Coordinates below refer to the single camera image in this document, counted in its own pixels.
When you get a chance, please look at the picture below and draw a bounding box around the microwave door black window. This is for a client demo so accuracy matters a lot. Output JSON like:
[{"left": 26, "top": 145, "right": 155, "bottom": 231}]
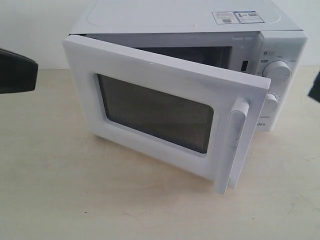
[{"left": 61, "top": 34, "right": 272, "bottom": 195}]

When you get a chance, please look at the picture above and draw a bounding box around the white microwave oven body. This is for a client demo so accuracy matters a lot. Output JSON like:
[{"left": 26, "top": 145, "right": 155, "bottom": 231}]
[{"left": 63, "top": 0, "right": 308, "bottom": 132}]

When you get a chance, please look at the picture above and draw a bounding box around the white printed label sticker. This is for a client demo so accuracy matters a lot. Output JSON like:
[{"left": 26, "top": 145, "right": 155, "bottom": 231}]
[{"left": 212, "top": 11, "right": 265, "bottom": 25}]

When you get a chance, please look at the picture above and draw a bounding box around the upper white control knob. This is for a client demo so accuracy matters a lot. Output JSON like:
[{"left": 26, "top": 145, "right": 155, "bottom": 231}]
[{"left": 262, "top": 60, "right": 291, "bottom": 85}]

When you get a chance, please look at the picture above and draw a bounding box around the white control knob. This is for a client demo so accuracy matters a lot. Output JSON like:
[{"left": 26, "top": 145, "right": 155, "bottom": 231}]
[
  {"left": 262, "top": 60, "right": 291, "bottom": 85},
  {"left": 264, "top": 93, "right": 278, "bottom": 112}
]

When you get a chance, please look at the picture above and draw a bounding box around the lower white control knob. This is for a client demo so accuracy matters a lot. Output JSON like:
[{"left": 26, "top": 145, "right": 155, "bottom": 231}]
[{"left": 264, "top": 93, "right": 278, "bottom": 112}]

